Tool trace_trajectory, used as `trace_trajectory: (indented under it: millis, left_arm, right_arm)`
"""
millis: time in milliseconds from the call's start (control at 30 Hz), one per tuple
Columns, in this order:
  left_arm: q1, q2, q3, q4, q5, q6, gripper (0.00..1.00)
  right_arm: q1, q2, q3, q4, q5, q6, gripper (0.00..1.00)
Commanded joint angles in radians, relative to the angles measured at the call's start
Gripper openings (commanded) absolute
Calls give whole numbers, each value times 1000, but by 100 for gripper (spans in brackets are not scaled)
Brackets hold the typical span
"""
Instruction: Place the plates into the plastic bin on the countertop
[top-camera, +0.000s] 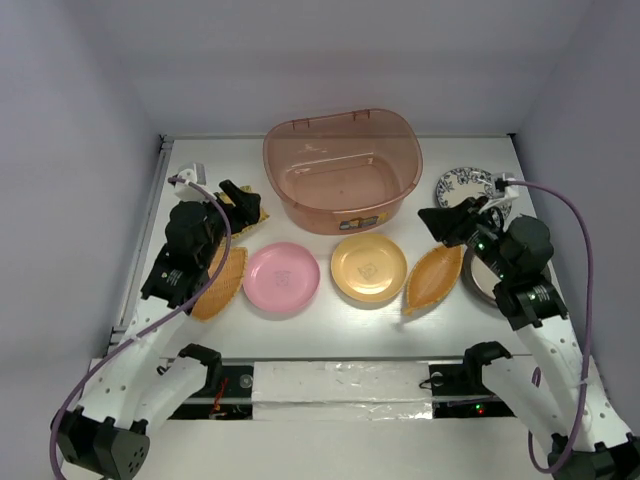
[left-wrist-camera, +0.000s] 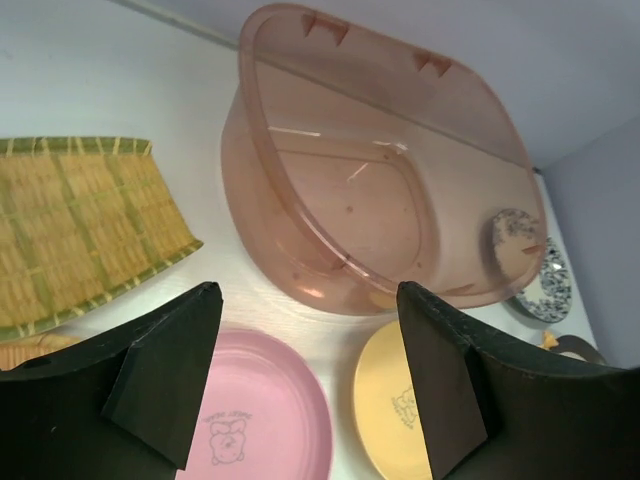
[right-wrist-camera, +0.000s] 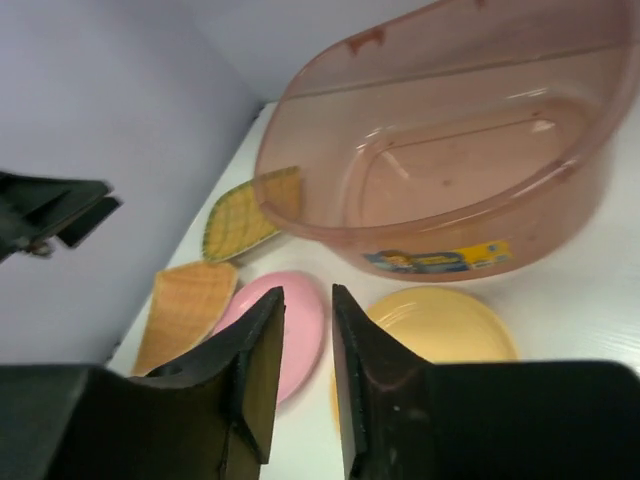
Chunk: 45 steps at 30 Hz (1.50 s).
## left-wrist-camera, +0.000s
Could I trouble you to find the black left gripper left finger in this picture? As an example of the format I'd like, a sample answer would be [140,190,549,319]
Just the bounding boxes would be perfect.
[1,282,223,479]

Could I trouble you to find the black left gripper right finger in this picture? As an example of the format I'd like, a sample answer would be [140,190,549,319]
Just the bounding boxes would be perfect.
[397,282,639,479]

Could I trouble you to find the orange woven fish-shaped plate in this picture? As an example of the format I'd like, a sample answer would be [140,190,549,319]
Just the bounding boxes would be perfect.
[539,330,559,351]

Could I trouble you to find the yellow round plate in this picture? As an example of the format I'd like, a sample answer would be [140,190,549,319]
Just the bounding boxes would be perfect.
[352,321,432,479]

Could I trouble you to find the brown rimmed cream plate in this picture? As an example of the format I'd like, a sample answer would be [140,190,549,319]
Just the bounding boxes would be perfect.
[550,335,608,366]

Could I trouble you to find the orange woven fan-shaped plate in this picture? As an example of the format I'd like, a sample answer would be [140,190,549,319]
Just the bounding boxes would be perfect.
[0,333,81,371]

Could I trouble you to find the pink round plate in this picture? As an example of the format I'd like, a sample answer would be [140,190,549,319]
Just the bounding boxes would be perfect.
[176,329,333,479]

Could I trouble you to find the blue floral ceramic plate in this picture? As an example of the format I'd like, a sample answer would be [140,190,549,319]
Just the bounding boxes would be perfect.
[483,208,573,324]

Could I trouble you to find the pink translucent plastic bin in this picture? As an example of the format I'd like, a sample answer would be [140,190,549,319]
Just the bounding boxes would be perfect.
[221,3,546,316]

